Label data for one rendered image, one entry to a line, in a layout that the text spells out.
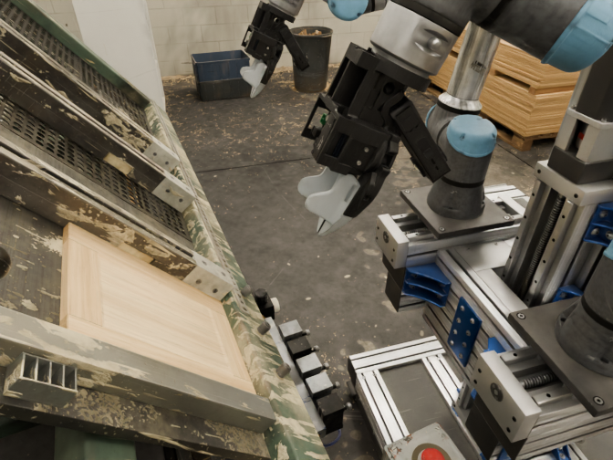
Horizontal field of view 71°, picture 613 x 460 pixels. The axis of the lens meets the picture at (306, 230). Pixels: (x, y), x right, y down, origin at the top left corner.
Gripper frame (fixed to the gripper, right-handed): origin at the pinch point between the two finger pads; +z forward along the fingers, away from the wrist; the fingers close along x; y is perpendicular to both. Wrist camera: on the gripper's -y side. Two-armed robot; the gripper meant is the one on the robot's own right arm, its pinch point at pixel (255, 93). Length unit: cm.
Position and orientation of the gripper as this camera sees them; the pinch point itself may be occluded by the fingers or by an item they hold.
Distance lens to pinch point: 114.5
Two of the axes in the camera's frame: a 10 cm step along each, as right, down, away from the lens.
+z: -4.4, 7.9, 4.2
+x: 2.7, 5.7, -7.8
